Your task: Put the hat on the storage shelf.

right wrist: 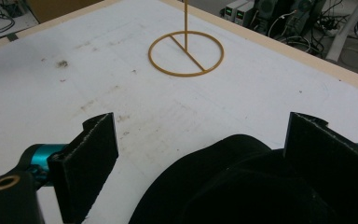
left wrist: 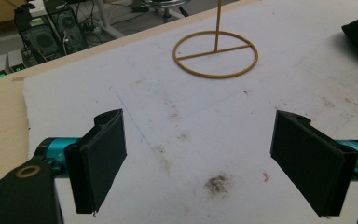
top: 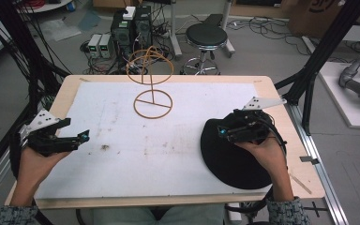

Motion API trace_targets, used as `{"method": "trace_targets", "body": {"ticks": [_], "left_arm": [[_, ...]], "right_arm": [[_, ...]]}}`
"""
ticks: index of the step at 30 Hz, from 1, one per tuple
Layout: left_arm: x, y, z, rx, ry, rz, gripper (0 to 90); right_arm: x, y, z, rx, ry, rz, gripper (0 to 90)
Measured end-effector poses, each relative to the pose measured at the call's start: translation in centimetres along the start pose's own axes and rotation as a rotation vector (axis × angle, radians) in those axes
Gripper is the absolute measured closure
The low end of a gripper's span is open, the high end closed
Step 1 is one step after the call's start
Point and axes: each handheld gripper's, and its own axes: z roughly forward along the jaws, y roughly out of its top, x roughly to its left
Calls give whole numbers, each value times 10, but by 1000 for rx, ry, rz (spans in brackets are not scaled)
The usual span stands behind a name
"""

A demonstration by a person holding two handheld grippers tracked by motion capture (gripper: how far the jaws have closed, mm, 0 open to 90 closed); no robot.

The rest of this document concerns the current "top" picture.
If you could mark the person's left hand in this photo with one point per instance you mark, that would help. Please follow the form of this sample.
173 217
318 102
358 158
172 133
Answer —
34 165

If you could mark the black hat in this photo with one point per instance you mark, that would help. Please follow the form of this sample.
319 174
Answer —
228 165

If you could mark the person's lap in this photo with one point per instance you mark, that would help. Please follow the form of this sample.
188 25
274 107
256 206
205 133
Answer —
159 215

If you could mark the white table mat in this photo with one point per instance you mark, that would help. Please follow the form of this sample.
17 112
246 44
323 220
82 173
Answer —
156 146

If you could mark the black computer tower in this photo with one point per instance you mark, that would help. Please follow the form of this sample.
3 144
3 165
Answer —
143 28
122 31

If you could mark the black round stool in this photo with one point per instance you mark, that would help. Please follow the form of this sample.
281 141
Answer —
206 36

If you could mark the brown cardboard box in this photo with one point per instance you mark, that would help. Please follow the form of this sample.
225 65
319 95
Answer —
325 15

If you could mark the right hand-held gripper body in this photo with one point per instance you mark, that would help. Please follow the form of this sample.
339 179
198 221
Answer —
250 125

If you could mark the person's right hand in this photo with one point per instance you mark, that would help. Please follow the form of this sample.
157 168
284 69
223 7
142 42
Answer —
265 156

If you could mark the aluminium rail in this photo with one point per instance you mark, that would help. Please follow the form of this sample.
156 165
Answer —
318 162

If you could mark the grey power supply unit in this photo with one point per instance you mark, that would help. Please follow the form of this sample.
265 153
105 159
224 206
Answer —
105 46
94 45

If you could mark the black metal frame stand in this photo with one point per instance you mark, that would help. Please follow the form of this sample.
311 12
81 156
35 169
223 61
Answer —
318 59
18 56

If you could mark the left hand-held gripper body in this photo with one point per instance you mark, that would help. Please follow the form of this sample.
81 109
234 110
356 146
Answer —
42 125

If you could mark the grey tape piece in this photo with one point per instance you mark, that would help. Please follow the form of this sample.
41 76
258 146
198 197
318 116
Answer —
309 160

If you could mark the white platform board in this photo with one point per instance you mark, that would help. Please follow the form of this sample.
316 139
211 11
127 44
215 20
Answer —
347 103

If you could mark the white desk leg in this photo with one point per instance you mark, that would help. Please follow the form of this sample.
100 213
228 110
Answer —
175 28
228 25

